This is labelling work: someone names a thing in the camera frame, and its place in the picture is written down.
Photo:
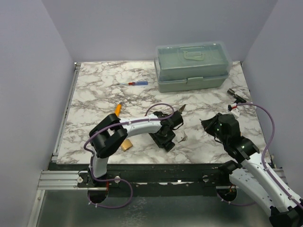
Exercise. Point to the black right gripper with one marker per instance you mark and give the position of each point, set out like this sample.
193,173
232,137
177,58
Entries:
209,124

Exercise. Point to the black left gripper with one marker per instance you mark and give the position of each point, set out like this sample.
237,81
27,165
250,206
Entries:
170,136

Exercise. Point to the silver keys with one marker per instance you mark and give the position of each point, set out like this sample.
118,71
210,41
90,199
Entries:
184,138

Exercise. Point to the black padlock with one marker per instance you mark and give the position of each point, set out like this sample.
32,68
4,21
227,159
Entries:
169,146

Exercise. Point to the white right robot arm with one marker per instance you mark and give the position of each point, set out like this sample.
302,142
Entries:
256,178

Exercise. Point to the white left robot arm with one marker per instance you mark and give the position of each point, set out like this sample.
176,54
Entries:
107,137

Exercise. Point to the yellow black pliers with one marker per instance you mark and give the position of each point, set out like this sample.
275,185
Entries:
181,109

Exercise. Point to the black T-shaped tool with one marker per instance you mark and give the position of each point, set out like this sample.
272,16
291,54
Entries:
238,99

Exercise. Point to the brass padlock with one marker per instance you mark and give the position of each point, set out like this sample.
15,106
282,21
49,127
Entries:
126,144

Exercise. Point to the green plastic toolbox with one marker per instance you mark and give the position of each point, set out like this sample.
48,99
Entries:
191,66

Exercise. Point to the orange utility knife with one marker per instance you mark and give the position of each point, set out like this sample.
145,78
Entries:
118,109

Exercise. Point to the red blue screwdriver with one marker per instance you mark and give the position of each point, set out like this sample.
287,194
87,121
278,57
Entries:
134,83

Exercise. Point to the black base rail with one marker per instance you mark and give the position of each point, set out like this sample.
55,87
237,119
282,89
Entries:
144,180

